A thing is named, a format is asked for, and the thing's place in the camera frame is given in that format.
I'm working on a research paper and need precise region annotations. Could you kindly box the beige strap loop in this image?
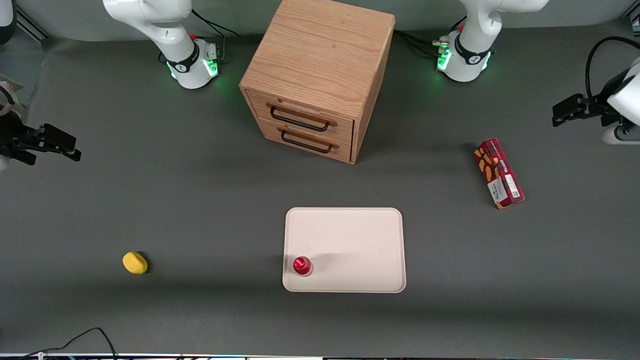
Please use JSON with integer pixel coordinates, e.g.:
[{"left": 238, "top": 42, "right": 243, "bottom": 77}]
[{"left": 0, "top": 75, "right": 24, "bottom": 121}]

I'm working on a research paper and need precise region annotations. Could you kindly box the small red cup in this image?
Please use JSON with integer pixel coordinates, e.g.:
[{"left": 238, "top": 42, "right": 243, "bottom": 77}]
[{"left": 292, "top": 256, "right": 314, "bottom": 277}]

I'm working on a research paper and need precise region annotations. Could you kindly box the red cookie box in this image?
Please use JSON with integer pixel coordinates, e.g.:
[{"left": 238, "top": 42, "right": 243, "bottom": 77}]
[{"left": 474, "top": 138, "right": 525, "bottom": 210}]

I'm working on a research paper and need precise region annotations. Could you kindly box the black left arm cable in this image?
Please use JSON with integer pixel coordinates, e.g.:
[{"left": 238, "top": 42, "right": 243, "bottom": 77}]
[{"left": 584, "top": 35, "right": 640, "bottom": 101}]

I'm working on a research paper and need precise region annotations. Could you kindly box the beige plastic tray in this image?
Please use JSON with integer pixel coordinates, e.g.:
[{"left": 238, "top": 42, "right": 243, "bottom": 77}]
[{"left": 282, "top": 207, "right": 407, "bottom": 294}]

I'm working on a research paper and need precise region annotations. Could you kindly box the black metal drawer handle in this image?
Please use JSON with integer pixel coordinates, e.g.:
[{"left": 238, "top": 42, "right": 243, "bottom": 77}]
[
  {"left": 280, "top": 129, "right": 334, "bottom": 154},
  {"left": 269, "top": 105, "right": 331, "bottom": 133}
]

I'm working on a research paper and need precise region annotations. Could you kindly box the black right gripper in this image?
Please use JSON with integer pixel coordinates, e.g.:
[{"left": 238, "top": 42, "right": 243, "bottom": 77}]
[{"left": 0, "top": 112, "right": 82, "bottom": 166}]

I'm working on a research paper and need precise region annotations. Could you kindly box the yellow lemon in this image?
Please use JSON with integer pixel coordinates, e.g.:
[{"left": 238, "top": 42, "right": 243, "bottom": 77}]
[{"left": 122, "top": 251, "right": 149, "bottom": 275}]

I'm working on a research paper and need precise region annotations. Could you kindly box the wooden drawer front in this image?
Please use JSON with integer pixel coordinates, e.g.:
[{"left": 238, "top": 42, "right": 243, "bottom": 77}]
[
  {"left": 259, "top": 119, "right": 354, "bottom": 164},
  {"left": 246, "top": 89, "right": 355, "bottom": 147}
]

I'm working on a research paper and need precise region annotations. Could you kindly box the thin black cable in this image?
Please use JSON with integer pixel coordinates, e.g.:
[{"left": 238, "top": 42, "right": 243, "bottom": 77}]
[{"left": 19, "top": 327, "right": 119, "bottom": 360}]

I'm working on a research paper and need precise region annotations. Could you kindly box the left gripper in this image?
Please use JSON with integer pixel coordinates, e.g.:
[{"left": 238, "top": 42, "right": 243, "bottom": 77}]
[{"left": 552, "top": 56, "right": 640, "bottom": 127}]

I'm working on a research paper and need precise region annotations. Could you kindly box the black aluminium frame rail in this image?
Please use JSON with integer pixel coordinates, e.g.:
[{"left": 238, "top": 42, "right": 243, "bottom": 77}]
[{"left": 14, "top": 4, "right": 52, "bottom": 42}]

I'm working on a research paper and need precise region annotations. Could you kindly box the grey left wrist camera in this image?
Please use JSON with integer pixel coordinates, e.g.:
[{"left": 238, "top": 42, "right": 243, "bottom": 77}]
[{"left": 602, "top": 124, "right": 640, "bottom": 146}]

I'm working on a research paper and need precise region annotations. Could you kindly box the wooden two-drawer cabinet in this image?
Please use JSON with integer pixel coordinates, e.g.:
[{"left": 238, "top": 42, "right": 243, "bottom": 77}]
[{"left": 239, "top": 0, "right": 396, "bottom": 165}]

